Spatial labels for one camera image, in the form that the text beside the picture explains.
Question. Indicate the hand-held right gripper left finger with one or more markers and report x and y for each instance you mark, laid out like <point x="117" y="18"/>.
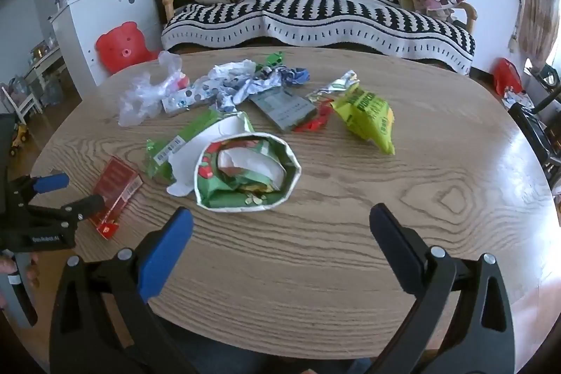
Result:
<point x="164" y="255"/>

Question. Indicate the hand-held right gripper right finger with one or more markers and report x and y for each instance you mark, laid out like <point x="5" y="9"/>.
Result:
<point x="394" y="244"/>

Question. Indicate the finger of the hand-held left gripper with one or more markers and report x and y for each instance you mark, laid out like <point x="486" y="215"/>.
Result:
<point x="50" y="182"/>
<point x="83" y="207"/>

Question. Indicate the red cardboard box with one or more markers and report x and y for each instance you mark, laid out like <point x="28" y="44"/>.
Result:
<point x="115" y="185"/>

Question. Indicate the green and white carton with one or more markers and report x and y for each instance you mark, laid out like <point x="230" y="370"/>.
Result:
<point x="186" y="137"/>

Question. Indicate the white tissue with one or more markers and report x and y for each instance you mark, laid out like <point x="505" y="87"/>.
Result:
<point x="142" y="96"/>

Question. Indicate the person's left hand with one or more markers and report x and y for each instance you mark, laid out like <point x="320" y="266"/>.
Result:
<point x="33" y="275"/>

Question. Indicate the yellow toy truck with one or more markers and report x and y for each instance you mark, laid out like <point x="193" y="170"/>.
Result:
<point x="19" y="137"/>

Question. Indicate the small white chair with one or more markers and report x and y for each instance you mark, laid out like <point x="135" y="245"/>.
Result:
<point x="24" y="102"/>

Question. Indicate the green red printed paper bag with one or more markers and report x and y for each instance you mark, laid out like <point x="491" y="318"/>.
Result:
<point x="245" y="177"/>

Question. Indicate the small white desk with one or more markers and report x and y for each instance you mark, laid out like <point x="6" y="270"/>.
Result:
<point x="44" y="63"/>

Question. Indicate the yellow green snack bag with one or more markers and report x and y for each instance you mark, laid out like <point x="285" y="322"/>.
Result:
<point x="368" y="115"/>

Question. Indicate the small red wrapper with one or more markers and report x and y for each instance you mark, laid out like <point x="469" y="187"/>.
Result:
<point x="315" y="122"/>

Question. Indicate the white polka dot wrapper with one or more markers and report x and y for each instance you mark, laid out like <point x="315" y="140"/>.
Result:
<point x="188" y="97"/>

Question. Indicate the red bear stool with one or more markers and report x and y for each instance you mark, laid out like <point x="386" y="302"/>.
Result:
<point x="122" y="47"/>

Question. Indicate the silver foil wrapper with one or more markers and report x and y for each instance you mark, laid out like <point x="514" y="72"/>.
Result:
<point x="333" y="87"/>

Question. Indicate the grey flat packet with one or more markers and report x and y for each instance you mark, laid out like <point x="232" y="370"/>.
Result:
<point x="282" y="109"/>

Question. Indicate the white cabinet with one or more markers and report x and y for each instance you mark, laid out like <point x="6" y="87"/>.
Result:
<point x="109" y="12"/>

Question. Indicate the black chair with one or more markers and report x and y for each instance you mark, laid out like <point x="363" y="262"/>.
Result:
<point x="532" y="128"/>

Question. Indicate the crumpled blue white wrapper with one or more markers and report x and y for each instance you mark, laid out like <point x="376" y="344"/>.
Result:
<point x="245" y="82"/>

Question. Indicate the small green wrapper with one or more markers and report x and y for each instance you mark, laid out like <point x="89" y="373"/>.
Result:
<point x="274" y="59"/>

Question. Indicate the striped covered sofa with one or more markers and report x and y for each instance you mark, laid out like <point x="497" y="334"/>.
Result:
<point x="328" y="14"/>

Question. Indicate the patterned curtain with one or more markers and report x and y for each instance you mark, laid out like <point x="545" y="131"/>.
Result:
<point x="541" y="1"/>

